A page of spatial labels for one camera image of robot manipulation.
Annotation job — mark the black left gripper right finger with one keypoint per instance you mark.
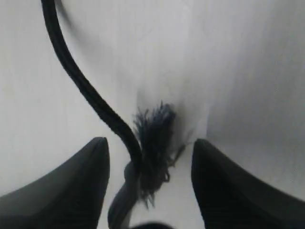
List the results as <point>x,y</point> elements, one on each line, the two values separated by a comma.
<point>229,197</point>

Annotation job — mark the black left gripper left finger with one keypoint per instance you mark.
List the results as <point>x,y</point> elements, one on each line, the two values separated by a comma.
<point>69,197</point>

